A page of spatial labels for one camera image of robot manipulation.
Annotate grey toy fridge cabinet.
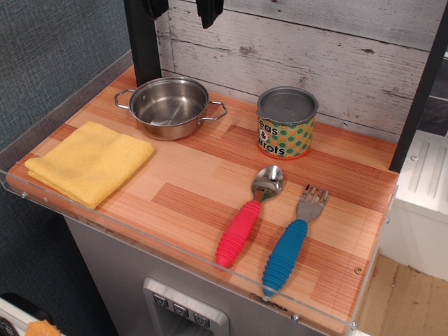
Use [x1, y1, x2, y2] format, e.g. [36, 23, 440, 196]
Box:
[64, 216, 316, 336]

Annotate white toy sink unit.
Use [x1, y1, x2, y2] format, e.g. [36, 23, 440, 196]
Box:
[379, 130, 447, 280]

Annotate silver dispenser button panel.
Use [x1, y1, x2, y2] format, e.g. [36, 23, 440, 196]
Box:
[143, 277, 230, 335]

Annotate black vertical post right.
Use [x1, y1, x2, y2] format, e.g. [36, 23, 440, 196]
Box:
[389, 5, 447, 173]

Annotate clear acrylic table guard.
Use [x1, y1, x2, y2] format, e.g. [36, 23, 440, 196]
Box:
[1, 57, 398, 335]

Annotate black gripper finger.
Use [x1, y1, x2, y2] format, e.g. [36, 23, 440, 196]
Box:
[196, 0, 223, 29]
[142, 0, 168, 19]

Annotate peas and carrots can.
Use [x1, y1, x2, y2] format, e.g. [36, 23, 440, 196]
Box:
[257, 86, 319, 160]

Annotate black vertical post left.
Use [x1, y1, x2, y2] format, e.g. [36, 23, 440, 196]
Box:
[124, 0, 162, 86]

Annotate red handled spoon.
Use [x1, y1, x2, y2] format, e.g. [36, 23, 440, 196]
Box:
[216, 165, 284, 267]

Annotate stainless steel pot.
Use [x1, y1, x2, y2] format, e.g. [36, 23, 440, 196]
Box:
[114, 77, 228, 141]

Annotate yellow cloth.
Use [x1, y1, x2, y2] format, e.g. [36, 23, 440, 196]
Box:
[25, 121, 155, 209]

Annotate orange object bottom left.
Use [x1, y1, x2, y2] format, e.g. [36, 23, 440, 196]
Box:
[25, 320, 62, 336]

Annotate blue handled fork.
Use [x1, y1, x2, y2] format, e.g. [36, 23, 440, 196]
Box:
[262, 185, 329, 301]

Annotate black vertical post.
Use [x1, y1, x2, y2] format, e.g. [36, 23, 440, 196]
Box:
[389, 5, 447, 173]
[124, 0, 162, 86]

